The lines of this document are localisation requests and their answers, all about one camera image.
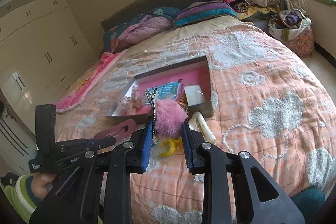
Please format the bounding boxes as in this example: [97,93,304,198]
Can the yellow item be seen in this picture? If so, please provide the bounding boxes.
[159,137,182,157]

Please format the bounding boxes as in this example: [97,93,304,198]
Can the white claw hair clip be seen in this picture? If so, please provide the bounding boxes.
[189,111,217,145]

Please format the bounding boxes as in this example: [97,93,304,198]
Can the pink fluffy hair clip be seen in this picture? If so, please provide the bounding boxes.
[145,88,188,139]

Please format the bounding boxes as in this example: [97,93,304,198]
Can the green striped sleeve forearm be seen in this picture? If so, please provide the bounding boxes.
[1,172,41,223]

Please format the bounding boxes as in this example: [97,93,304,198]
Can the left hand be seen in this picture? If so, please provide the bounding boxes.
[31,173,56,200]

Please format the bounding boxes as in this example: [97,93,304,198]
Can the pink cartoon blanket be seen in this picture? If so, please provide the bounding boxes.
[55,50,127,114]

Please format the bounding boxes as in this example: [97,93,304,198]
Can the clear box in tray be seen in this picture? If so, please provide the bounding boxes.
[184,85,206,106]

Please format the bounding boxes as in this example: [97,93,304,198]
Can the brown curved hair clip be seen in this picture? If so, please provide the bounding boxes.
[94,119,137,141]

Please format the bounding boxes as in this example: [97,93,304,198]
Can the blue printed packet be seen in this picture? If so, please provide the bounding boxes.
[149,81,183,100]

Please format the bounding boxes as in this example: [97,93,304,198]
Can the dark box with pink lining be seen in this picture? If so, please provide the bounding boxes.
[106,56,214,123]

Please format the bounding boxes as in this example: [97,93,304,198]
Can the orange white patterned quilt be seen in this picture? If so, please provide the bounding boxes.
[56,20,335,196]

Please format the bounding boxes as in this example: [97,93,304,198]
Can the pink dotted bow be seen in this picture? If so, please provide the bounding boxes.
[121,86,150,115]

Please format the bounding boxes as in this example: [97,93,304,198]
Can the cream wardrobe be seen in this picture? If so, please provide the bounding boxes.
[1,0,97,175]

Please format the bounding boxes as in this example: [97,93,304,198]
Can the dark teal trouser knee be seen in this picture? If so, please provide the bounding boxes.
[290,187,325,223]

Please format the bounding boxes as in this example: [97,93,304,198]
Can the pink purple folded duvet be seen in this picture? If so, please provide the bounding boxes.
[102,7,181,53]

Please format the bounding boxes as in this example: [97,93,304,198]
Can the purple teal striped pillow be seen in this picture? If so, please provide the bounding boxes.
[173,1,238,28]

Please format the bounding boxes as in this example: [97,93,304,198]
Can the floral fabric bag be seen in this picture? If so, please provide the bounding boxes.
[268,9,314,57]

